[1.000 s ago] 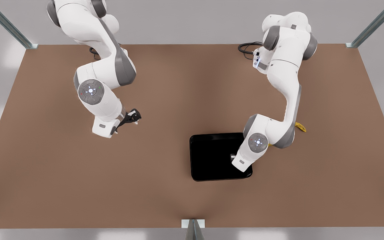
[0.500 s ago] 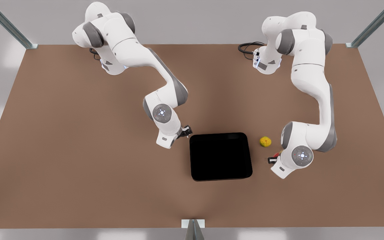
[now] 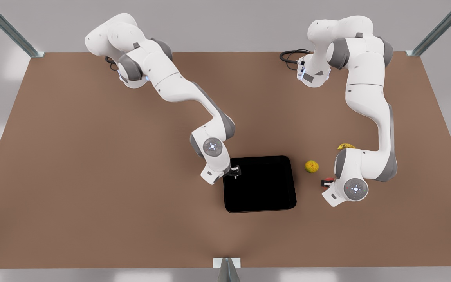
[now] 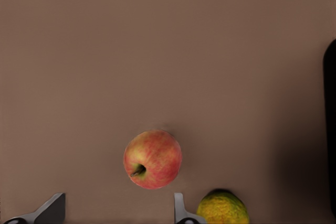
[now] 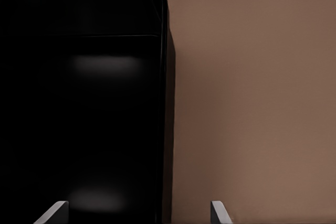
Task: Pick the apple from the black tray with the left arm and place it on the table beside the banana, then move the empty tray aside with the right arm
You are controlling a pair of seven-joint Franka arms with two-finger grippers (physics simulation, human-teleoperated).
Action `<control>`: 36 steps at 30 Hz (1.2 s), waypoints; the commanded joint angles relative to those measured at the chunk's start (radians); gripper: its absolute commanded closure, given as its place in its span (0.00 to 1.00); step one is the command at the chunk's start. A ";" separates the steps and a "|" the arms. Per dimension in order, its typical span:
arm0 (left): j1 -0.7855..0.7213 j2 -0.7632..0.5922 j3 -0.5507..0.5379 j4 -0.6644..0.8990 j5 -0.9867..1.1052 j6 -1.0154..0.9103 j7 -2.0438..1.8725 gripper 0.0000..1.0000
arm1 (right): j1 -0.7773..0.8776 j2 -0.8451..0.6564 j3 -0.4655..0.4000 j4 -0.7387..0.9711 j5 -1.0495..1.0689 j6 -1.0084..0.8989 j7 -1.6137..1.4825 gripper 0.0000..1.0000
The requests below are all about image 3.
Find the black square tray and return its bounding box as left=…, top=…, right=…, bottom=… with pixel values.
left=223, top=155, right=297, bottom=213

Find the silver frame post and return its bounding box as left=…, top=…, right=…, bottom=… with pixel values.
left=0, top=0, right=45, bottom=58
left=406, top=0, right=451, bottom=57
left=213, top=257, right=241, bottom=282

